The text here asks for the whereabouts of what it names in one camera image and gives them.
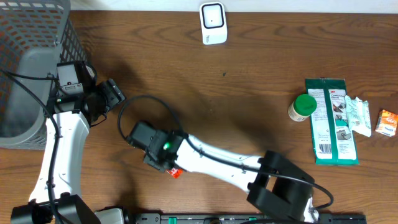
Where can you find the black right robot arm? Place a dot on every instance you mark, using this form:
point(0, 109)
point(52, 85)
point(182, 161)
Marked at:
point(274, 185)

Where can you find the orange snack packet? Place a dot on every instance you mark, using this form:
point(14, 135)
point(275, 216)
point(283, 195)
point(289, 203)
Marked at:
point(387, 123)

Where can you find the green-lid jar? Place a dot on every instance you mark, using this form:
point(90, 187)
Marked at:
point(303, 106)

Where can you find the white barcode scanner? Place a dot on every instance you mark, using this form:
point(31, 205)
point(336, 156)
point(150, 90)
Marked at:
point(213, 23)

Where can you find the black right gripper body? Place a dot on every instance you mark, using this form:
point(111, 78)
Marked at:
point(149, 157)

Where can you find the red stick sachet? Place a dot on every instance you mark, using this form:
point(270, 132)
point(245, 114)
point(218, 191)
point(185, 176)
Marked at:
point(175, 173)

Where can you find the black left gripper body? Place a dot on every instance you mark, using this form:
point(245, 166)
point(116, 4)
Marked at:
point(103, 97)

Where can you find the grey plastic mesh basket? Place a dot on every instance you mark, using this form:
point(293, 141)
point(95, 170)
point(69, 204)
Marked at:
point(35, 36)

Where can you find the green 3M package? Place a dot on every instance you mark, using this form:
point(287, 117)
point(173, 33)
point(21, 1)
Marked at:
point(333, 141)

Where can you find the light green crinkled pouch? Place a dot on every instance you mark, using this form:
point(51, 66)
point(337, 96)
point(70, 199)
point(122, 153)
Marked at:
point(358, 116)

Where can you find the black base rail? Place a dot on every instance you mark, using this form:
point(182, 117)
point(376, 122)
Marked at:
point(217, 218)

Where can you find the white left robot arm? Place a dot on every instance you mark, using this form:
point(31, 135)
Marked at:
point(57, 195)

